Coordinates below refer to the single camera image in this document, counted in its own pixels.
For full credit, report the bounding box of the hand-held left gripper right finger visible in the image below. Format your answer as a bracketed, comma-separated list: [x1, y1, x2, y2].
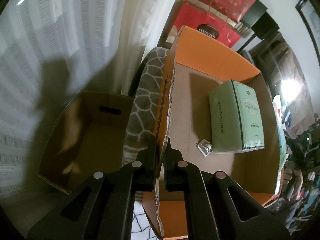
[162, 136, 292, 240]

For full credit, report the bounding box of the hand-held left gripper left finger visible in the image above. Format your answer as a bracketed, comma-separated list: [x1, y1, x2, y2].
[26, 132, 157, 240]

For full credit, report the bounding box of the small white hook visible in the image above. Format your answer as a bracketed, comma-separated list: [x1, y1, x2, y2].
[196, 138, 212, 157]

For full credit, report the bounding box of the orange cardboard box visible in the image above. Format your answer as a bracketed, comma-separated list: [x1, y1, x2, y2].
[141, 25, 285, 239]

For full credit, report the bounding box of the green tissue box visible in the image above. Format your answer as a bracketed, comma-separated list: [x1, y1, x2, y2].
[208, 79, 265, 154]

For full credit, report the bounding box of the blue green plastic packet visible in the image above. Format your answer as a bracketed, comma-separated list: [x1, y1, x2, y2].
[274, 127, 288, 198]

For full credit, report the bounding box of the open brown cardboard box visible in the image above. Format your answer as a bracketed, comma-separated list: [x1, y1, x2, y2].
[37, 91, 135, 194]

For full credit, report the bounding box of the patterned plush blanket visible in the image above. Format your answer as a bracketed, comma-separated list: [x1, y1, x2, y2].
[122, 47, 170, 240]

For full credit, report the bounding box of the bright lamp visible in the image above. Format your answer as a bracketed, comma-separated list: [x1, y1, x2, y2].
[279, 79, 304, 98]

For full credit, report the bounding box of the red collection paper bag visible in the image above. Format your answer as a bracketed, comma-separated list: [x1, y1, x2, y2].
[160, 0, 242, 49]

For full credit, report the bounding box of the brown sofa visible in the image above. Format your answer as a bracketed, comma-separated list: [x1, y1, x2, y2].
[247, 31, 315, 120]

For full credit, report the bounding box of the white curtain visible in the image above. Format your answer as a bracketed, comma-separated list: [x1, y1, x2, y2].
[0, 0, 185, 200]

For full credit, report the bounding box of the black speaker on stand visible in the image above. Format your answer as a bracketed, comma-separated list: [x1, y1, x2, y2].
[240, 0, 268, 28]
[251, 12, 280, 40]

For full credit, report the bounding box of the framed wall picture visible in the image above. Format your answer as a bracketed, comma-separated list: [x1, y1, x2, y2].
[295, 0, 320, 53]

